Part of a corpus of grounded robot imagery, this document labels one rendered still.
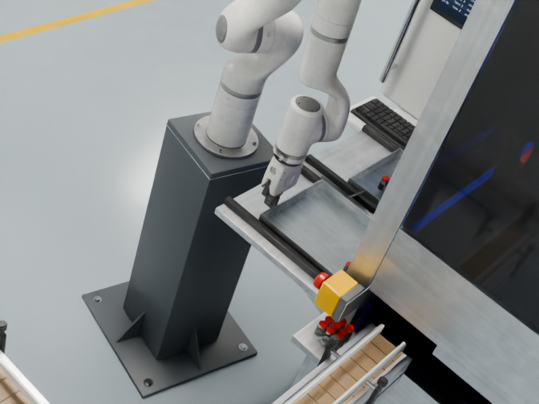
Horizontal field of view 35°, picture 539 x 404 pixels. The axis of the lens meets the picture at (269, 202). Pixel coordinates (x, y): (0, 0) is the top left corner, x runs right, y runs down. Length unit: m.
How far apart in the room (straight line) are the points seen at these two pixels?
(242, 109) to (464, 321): 0.88
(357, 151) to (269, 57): 0.46
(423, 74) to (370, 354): 1.24
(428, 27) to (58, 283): 1.54
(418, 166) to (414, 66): 1.21
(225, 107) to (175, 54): 2.05
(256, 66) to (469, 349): 0.94
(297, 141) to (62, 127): 1.88
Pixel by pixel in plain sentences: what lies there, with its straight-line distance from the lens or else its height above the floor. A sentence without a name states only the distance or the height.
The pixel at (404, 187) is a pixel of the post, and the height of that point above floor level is 1.30.
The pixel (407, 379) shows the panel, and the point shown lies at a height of 0.87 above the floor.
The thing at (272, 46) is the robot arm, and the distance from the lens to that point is 2.25.
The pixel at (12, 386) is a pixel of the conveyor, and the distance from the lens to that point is 1.71.
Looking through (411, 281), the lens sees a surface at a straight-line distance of 1.88.
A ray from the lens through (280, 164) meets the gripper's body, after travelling 2.09.
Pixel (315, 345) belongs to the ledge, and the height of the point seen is 0.88.
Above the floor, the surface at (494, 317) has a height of 1.18.
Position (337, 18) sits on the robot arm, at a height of 1.48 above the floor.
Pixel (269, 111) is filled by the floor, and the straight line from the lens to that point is 4.18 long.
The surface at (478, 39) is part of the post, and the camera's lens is 1.60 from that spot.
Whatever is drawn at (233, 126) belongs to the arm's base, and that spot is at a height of 0.95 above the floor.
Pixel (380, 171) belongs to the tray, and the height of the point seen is 0.88.
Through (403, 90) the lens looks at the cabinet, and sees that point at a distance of 2.97.
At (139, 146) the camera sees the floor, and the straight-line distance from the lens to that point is 3.75.
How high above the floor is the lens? 2.33
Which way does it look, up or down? 40 degrees down
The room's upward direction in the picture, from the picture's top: 20 degrees clockwise
